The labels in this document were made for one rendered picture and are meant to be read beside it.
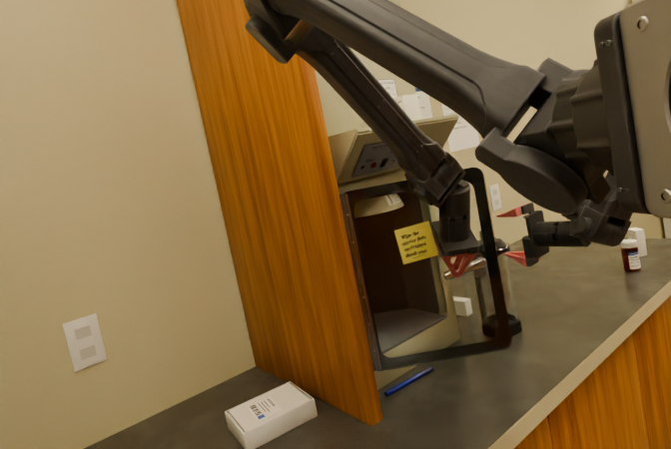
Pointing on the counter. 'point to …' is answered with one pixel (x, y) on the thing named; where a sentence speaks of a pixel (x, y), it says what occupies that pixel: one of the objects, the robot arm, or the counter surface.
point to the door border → (359, 281)
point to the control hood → (341, 154)
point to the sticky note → (415, 242)
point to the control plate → (374, 153)
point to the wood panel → (275, 190)
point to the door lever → (469, 265)
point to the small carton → (409, 106)
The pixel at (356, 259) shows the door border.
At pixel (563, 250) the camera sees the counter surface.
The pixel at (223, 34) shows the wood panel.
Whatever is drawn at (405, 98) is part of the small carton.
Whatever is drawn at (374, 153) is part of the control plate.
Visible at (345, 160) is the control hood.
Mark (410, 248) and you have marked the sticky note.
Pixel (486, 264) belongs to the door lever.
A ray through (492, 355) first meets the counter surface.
